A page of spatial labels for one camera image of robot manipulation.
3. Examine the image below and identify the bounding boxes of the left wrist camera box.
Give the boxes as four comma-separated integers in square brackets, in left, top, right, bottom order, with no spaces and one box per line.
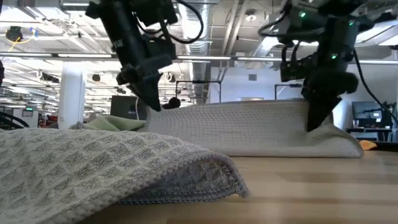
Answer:
[144,36,177,63]

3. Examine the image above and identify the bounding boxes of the black background monitor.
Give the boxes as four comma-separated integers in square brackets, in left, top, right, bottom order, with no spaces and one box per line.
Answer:
[110,95,149,121]

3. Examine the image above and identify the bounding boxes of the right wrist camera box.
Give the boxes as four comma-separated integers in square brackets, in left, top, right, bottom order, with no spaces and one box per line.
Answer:
[279,57,312,83]

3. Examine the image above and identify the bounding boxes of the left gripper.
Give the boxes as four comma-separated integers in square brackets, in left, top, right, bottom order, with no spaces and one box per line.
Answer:
[112,35,174,111]

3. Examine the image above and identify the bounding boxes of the large grey waffle towel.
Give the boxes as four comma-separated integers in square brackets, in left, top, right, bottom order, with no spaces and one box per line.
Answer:
[138,98,364,159]

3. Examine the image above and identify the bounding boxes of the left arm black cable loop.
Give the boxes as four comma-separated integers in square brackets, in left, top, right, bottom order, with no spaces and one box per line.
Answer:
[161,0,205,45]

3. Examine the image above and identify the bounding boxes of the white building column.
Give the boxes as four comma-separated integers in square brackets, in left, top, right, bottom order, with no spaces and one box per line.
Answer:
[57,60,87,130]

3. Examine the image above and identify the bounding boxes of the black metal frame rig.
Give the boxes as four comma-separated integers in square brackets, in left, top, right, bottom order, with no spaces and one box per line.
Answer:
[274,83,304,101]
[175,80,222,105]

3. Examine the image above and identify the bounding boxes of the black aluminium table frame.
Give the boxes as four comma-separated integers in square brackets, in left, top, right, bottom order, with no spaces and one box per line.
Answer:
[360,141,398,153]

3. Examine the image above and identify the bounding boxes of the silver ventilation duct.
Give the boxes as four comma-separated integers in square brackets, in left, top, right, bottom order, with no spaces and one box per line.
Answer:
[178,0,212,105]

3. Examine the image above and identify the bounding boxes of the small grey waffle towel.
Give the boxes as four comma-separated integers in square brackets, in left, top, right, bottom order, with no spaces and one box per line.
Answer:
[0,127,251,224]

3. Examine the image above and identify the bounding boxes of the black ceiling cord reel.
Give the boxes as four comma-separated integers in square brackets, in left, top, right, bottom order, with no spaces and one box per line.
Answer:
[5,26,24,43]

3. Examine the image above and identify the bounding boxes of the green microfiber towel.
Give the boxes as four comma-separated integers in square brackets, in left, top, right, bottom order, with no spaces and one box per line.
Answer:
[70,114,147,132]

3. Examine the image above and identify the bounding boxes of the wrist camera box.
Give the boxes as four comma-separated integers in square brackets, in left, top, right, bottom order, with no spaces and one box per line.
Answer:
[144,36,177,63]
[279,57,312,83]

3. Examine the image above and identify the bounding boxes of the orange microfiber towel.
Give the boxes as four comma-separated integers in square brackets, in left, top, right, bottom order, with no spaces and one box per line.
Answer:
[359,139,379,151]

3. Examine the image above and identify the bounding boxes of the long overhead light rail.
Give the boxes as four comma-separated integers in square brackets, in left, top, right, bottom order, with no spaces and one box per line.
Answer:
[0,52,398,65]

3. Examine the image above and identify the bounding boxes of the background desk monitor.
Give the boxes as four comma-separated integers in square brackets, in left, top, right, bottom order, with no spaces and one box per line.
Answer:
[351,101,383,121]

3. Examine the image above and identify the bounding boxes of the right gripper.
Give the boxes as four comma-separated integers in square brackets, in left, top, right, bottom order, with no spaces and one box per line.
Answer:
[301,67,358,131]

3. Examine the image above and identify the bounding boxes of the person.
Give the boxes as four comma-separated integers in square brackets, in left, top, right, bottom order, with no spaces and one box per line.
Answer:
[161,96,182,110]

